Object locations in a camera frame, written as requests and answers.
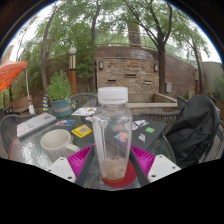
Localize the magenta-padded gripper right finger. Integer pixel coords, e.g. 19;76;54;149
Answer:
129;145;182;187

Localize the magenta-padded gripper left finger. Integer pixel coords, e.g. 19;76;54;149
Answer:
46;144;96;188

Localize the clear plastic bottle white cap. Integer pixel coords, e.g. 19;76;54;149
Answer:
91;86;134;184

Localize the flat round red coaster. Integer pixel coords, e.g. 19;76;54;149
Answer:
99;161;138;189

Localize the white ribbed ceramic mug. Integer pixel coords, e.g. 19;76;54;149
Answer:
39;128;82;163

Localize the yellow square card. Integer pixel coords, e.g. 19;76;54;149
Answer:
70;123;93;139

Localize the black laptop with stickers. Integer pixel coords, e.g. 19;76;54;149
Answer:
81;114;168;152

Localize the small blue printed card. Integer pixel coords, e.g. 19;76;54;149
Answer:
54;119;76;127

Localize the white printed paper sheet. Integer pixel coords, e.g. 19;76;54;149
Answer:
71;106;98;117

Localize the black jacket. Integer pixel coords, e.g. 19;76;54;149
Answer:
164;93;221;168

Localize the silver laptop with stickers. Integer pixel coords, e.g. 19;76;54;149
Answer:
16;112;58;139

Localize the blue yellow striped cone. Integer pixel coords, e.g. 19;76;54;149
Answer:
42;93;50;112

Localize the green plant in blue pot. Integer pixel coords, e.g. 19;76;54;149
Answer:
47;69;76;118

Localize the wooden bench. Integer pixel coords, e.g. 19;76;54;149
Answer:
6;95;31;114

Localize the dark-trunked tree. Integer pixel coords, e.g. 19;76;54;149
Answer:
124;0;174;95

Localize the leaning grey-trunked tree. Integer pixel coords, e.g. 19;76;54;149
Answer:
39;9;60;98

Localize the orange patio umbrella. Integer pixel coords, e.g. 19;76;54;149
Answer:
0;59;34;115

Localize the wooden lamp post globe light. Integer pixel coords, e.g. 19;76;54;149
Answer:
68;46;78;95

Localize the wooden lamp post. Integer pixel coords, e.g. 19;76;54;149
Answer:
194;64;200;95

